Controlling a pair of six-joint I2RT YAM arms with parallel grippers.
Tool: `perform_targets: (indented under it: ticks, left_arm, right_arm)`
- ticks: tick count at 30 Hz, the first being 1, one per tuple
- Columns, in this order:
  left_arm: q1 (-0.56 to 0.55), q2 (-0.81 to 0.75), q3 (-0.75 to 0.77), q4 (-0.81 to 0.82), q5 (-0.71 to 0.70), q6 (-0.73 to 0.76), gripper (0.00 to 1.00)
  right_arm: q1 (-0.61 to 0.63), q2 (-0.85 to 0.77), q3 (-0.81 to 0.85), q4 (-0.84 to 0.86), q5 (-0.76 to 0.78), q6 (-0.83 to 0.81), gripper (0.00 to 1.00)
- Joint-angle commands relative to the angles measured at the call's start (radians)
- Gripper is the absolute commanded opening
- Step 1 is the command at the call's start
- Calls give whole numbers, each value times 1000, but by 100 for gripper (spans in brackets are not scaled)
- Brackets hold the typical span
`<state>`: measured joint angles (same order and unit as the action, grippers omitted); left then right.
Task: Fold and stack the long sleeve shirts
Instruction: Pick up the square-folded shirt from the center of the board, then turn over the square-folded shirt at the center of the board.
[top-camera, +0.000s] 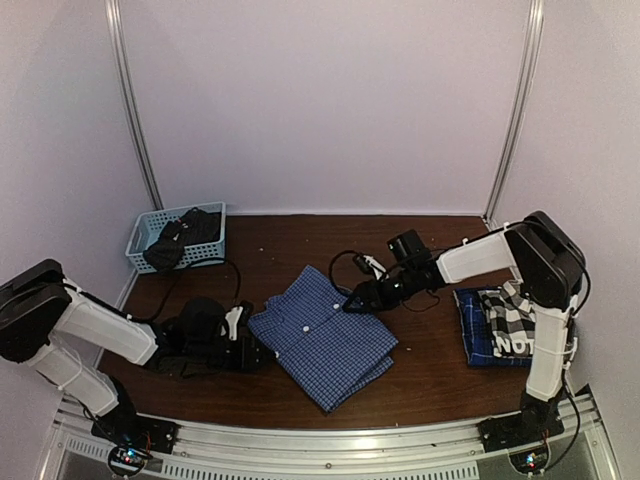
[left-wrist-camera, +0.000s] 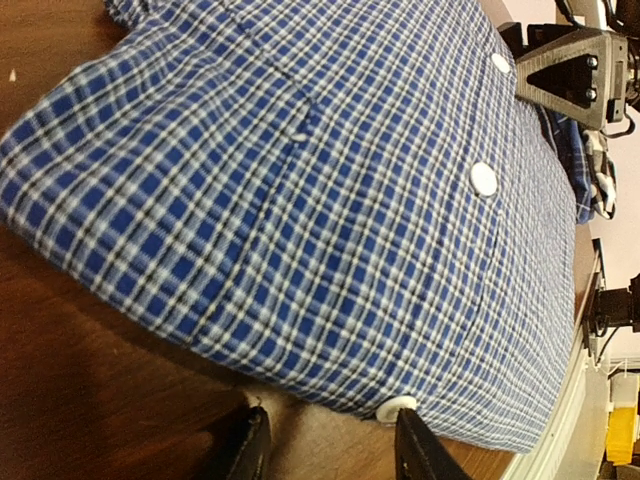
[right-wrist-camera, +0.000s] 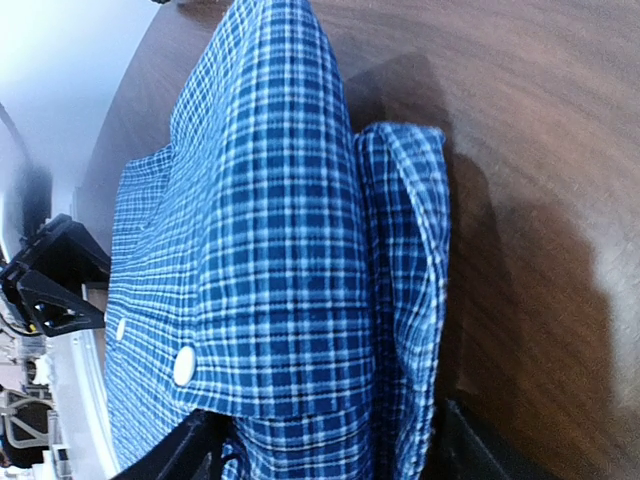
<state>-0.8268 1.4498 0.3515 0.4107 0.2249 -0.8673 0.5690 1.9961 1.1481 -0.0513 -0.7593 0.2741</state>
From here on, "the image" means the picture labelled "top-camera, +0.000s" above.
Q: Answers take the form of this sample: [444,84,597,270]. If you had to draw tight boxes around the front aluminium rail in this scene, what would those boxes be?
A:
[39,394,621,480]

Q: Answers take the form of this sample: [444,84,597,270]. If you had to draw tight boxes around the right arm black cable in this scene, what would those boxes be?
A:
[328,249,441,314]

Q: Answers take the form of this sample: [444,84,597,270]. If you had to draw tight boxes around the black white plaid shirt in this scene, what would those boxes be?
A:
[478,280,535,358]

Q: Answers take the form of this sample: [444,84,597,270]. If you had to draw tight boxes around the right aluminium frame post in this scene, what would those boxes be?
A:
[482,0,545,227]

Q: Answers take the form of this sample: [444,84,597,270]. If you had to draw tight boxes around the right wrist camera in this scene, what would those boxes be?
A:
[352,253,387,280]

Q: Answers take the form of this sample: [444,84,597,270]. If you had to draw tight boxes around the blue plaid folded shirt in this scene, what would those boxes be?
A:
[453,288,532,368]

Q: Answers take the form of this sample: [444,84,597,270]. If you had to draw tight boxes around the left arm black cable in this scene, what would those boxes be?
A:
[129,257,241,326]

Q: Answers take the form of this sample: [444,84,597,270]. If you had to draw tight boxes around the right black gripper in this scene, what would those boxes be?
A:
[343,266,418,313]

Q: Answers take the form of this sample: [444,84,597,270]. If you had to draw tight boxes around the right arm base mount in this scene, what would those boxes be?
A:
[477,392,565,476]

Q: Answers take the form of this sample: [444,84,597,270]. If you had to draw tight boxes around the left aluminium frame post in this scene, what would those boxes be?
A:
[104,0,164,210]

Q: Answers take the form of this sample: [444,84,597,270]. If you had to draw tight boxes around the aluminium frame post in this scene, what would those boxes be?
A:
[482,0,545,227]
[104,0,164,210]

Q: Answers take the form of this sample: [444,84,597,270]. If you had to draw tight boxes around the blue small-check shirt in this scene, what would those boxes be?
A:
[248,265,398,413]

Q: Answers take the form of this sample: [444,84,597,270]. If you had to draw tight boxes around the light blue plastic basket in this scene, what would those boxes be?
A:
[125,202,226,274]

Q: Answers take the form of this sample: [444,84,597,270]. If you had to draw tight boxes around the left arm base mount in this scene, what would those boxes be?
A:
[82,377,178,479]

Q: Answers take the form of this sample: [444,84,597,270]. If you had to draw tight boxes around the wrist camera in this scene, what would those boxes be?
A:
[352,253,387,280]
[220,301,254,342]

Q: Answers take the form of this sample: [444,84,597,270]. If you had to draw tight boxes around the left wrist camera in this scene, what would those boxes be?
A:
[220,301,254,342]

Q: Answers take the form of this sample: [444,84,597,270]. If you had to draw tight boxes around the black garment in basket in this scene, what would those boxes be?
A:
[142,207,223,273]

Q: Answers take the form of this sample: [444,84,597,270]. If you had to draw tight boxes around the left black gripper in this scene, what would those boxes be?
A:
[187,335,276,371]

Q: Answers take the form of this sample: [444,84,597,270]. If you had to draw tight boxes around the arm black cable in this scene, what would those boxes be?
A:
[328,249,441,314]
[129,257,241,326]

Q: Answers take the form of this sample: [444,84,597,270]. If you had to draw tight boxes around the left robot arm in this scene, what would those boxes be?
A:
[1,259,271,444]

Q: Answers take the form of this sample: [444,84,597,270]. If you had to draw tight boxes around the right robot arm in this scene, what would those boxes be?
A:
[342,211,591,442]

